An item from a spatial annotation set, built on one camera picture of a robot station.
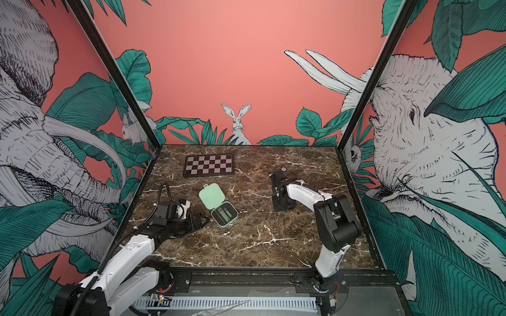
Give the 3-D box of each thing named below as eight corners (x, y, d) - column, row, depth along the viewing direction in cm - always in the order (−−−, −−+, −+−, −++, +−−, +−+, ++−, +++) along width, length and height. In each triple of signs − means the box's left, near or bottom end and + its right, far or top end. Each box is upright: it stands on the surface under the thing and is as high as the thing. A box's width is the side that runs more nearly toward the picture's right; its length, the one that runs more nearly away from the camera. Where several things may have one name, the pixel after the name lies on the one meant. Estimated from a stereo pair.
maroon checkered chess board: (184, 178, 108) (182, 174, 105) (187, 159, 117) (186, 155, 114) (234, 174, 110) (234, 171, 107) (234, 156, 119) (233, 152, 116)
